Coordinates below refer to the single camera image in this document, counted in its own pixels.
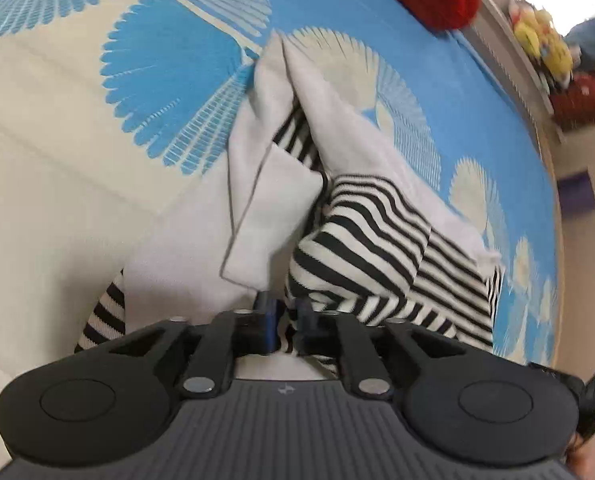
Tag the yellow plush toy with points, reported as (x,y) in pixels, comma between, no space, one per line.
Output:
(546,49)

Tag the person's right hand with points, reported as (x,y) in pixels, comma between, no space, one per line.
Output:
(577,457)

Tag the red bag on windowsill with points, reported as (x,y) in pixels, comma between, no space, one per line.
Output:
(574,108)

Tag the black white striped garment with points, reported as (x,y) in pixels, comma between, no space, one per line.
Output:
(310,201)

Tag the blue and cream patterned bedspread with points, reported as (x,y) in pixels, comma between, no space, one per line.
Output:
(109,109)

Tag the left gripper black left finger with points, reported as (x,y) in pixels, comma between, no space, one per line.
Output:
(108,402)

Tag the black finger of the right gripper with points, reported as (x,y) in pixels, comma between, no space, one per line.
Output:
(584,393)

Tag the purple box by wall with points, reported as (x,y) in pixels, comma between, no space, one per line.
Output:
(576,194)

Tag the wooden bed frame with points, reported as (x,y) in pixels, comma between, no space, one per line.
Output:
(542,140)

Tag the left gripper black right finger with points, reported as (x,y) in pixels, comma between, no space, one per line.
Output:
(463,402)

